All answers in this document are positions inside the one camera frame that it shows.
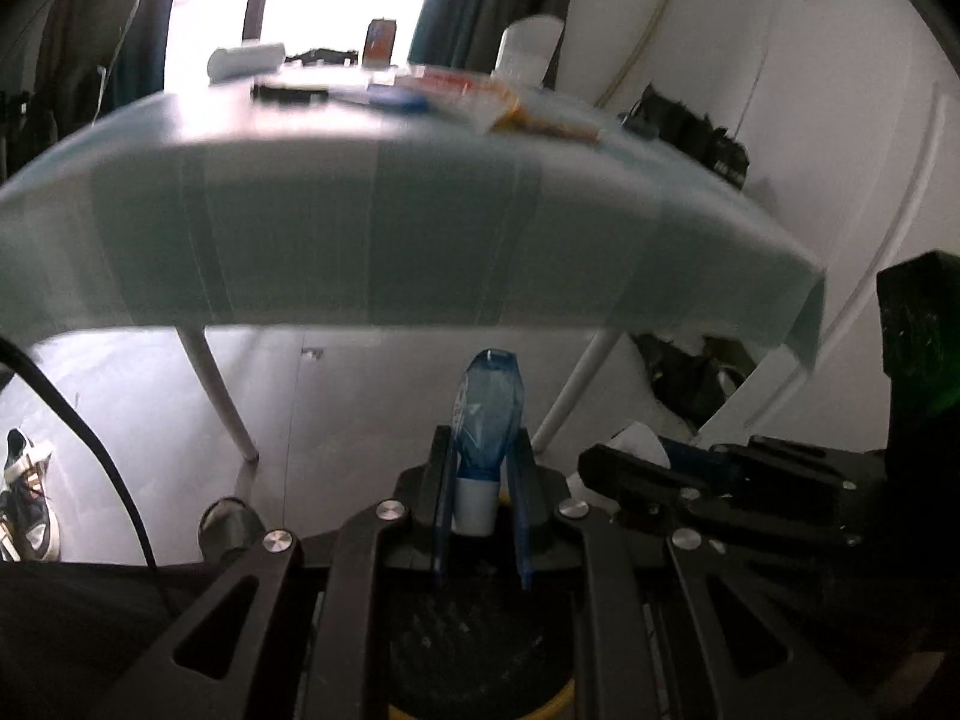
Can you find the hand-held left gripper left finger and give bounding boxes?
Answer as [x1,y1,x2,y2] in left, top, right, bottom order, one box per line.
[90,426,455,720]

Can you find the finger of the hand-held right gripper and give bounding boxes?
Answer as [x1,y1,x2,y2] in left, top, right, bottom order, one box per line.
[664,433,887,509]
[581,444,887,550]

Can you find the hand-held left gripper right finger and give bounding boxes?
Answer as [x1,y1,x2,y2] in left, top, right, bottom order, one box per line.
[510,427,886,720]

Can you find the blue bottle with white cap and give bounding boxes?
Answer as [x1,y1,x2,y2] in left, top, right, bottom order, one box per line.
[452,349,524,538]

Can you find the yellow round bin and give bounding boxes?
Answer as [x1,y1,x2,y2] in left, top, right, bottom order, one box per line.
[384,591,580,720]

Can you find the black bag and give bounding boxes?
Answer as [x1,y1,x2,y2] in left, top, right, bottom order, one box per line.
[636,331,755,430]

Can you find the person's left shoe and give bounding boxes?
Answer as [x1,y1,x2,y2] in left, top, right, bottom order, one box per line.
[198,497,262,560]

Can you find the white table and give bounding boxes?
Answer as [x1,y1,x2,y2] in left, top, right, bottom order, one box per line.
[0,75,830,500]

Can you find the black equipment pile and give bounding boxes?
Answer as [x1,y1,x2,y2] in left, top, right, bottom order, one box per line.
[619,82,751,192]

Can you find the orange snack packet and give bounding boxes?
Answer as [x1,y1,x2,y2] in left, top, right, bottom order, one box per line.
[486,106,605,143]

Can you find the white and black sneaker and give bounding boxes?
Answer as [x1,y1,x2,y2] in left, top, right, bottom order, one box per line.
[3,427,55,500]
[0,486,62,563]

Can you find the blue packet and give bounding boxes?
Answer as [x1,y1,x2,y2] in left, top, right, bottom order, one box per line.
[366,85,430,112]

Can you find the red and white packet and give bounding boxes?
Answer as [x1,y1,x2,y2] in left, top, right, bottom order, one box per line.
[409,66,520,121]

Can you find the black flat object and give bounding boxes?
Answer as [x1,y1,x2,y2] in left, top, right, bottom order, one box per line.
[250,82,329,103]

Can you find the white plastic container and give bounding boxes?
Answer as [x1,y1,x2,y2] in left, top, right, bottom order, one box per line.
[493,15,565,82]

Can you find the small red-brown box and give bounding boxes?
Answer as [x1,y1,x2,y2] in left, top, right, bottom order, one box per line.
[363,17,398,66]

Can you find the white paper roll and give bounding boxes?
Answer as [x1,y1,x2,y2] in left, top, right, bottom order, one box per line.
[208,40,287,83]

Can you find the dark hanging clothes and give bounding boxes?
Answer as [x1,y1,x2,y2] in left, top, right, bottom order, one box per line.
[0,0,175,173]

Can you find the black cable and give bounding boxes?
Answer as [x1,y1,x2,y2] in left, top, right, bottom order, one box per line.
[0,336,160,572]

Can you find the yellow wall wire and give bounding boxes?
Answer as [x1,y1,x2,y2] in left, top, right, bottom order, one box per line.
[597,0,687,110]

